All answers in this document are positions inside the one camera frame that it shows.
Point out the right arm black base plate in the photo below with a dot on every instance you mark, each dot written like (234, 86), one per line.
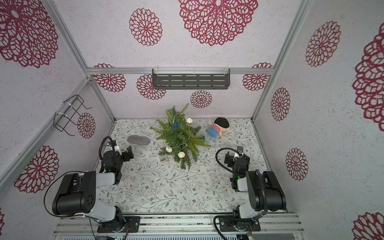
(227, 225)

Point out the plush doll striped shirt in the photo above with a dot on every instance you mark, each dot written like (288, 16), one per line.
(220, 126)

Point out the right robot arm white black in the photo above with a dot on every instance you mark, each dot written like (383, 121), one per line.
(264, 191)

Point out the dark grey slotted wall shelf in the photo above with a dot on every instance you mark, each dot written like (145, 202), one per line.
(191, 79)

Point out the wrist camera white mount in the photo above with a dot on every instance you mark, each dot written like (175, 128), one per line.
(239, 152)
(113, 145)

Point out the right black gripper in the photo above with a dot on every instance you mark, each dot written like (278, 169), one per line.
(233, 159)

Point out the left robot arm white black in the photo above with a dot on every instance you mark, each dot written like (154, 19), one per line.
(76, 195)

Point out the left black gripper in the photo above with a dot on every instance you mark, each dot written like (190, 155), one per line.
(127, 154)

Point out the small green christmas tree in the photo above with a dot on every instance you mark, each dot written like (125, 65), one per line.
(198, 140)

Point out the white ball string lights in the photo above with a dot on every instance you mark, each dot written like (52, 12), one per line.
(177, 140)

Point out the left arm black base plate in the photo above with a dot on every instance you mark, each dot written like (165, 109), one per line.
(130, 224)

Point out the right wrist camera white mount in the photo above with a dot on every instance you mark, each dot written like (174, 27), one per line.
(239, 152)

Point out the grey oval stone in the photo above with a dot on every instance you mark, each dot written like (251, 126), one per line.
(138, 140)

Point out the black wire wall rack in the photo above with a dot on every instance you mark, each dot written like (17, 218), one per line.
(65, 117)

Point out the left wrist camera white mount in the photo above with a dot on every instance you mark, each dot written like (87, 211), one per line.
(113, 145)

